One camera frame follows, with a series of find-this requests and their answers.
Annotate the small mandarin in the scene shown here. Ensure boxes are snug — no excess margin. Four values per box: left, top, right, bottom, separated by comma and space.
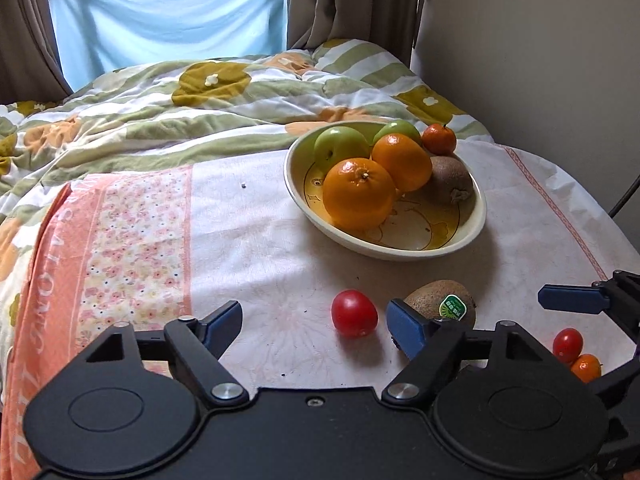
421, 123, 458, 156

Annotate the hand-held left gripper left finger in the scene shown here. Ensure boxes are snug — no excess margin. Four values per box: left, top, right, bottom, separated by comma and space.
82, 300, 250, 409

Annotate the green striped flower blanket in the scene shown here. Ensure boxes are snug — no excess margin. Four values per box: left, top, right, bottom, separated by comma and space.
0, 37, 493, 361

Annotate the large orange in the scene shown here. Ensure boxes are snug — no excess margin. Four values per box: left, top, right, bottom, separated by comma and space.
371, 133, 433, 193
322, 157, 398, 231

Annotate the kiwi with green sticker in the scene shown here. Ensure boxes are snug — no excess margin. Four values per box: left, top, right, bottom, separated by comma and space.
403, 280, 477, 331

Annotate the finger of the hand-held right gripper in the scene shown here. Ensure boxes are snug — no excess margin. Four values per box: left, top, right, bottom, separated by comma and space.
538, 269, 640, 333
586, 355, 640, 411

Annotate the small orange cherry tomato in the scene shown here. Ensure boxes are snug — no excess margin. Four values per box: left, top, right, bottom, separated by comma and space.
570, 354, 603, 384

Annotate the white pink floral towel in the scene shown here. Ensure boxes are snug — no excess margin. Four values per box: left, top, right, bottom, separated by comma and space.
10, 139, 636, 480

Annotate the cream ceramic bowl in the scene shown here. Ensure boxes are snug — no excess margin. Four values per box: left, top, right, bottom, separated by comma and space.
283, 121, 487, 262

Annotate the black cable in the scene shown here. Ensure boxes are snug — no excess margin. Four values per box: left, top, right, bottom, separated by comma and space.
607, 172, 640, 218

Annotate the red cherry tomato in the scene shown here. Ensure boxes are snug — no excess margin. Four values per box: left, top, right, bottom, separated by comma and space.
552, 328, 584, 365
331, 289, 379, 338

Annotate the light blue window cloth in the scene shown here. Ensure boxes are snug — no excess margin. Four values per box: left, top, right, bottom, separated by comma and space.
46, 0, 290, 95

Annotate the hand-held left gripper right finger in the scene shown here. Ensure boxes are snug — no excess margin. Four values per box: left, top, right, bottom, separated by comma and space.
381, 298, 555, 405

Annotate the brown kiwi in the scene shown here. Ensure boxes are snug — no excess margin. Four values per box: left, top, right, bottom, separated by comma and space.
422, 155, 474, 205

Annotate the beige curtain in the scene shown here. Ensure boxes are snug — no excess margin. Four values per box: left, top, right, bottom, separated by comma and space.
286, 0, 427, 63
0, 0, 73, 105

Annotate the green apple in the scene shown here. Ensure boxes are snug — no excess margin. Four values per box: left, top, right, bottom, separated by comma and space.
313, 126, 371, 175
372, 120, 422, 147

